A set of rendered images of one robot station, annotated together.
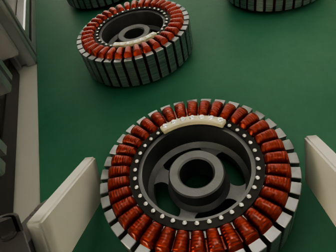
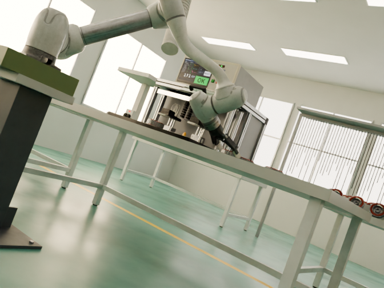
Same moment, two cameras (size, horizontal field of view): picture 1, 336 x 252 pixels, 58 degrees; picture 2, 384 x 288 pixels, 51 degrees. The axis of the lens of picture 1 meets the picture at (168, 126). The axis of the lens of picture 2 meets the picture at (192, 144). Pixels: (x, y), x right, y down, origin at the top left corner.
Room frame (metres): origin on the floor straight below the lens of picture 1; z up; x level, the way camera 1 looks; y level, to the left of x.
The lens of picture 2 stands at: (-1.69, -1.33, 0.65)
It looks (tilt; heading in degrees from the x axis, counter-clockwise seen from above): 3 degrees up; 42
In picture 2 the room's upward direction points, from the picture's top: 21 degrees clockwise
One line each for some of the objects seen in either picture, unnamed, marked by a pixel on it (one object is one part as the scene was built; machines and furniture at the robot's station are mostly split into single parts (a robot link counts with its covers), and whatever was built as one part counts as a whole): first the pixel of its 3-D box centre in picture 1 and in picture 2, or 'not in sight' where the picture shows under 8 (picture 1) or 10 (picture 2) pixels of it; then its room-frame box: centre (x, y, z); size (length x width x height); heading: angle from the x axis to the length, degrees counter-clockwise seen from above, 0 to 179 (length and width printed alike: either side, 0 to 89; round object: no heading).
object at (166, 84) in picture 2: not in sight; (211, 101); (0.34, 0.47, 1.09); 0.68 x 0.44 x 0.05; 97
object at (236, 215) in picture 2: not in sight; (189, 182); (3.11, 2.78, 0.37); 2.10 x 0.90 x 0.75; 97
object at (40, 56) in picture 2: not in sight; (40, 58); (-0.82, 0.56, 0.86); 0.22 x 0.18 x 0.06; 87
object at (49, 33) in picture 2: not in sight; (50, 31); (-0.81, 0.59, 1.00); 0.18 x 0.16 x 0.22; 48
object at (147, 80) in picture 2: not in sight; (137, 102); (0.49, 1.40, 0.98); 0.37 x 0.35 x 0.46; 97
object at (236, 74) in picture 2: not in sight; (219, 84); (0.34, 0.46, 1.22); 0.44 x 0.39 x 0.20; 97
